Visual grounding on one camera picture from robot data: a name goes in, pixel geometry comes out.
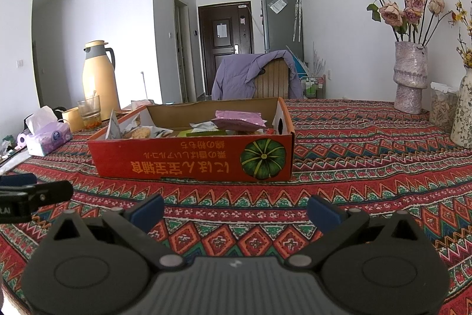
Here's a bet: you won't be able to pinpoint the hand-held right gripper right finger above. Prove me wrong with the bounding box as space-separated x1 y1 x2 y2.
288 195 422 270

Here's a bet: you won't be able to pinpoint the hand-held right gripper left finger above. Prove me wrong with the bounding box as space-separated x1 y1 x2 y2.
52 194 193 270

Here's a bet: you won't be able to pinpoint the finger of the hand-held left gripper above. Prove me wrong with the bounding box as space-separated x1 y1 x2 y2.
27 180 74 208

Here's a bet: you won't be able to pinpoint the red cardboard box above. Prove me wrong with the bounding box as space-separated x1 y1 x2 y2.
87 97 296 183

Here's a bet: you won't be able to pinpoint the clear cookie packet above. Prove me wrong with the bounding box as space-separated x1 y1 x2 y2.
122 116 153 139

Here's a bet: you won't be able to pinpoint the white printed snack packet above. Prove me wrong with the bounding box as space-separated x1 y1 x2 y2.
107 110 123 140

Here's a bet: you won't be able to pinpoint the lime green snack packet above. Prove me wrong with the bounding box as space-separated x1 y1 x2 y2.
173 128 230 137

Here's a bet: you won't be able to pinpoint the lime and white snack packet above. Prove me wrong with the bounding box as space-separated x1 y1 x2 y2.
189 121 219 133

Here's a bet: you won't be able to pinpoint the pink snack packet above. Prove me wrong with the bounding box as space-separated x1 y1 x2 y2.
214 110 267 133

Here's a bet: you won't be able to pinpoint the purple tissue pack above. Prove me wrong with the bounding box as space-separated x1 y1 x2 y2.
24 106 73 157

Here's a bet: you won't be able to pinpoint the yellow mug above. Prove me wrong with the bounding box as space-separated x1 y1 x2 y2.
61 107 84 133

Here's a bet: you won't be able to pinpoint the clear drinking glass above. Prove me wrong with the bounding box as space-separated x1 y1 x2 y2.
77 91 102 131

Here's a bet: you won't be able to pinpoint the yellow thermos jug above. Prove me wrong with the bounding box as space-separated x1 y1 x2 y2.
82 40 122 112

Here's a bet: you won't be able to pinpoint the small cart with bottles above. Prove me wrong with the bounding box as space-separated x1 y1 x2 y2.
300 76 326 99

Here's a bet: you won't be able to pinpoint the wooden chair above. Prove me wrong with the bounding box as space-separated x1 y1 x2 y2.
254 58 290 99

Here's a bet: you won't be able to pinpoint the white dried grass bunch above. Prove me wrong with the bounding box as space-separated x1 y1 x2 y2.
286 44 327 77

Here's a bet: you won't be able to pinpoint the clear storage container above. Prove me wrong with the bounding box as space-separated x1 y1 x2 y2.
430 82 460 133

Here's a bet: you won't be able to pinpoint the pink textured vase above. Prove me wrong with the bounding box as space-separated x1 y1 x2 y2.
393 41 428 114

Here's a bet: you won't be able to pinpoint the purple jacket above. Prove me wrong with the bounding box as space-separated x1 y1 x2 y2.
211 50 302 102

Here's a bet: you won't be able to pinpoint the dark brown door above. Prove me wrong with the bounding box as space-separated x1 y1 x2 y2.
198 2 256 102

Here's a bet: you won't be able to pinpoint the white floral vase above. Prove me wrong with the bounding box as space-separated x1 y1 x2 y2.
450 65 472 149

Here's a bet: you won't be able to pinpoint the grey refrigerator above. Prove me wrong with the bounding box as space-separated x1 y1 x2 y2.
261 0 305 55

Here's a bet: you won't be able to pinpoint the white folded umbrella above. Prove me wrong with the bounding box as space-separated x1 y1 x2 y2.
293 0 303 43

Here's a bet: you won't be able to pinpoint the yellow flower branches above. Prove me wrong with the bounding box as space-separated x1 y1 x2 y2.
448 0 472 66

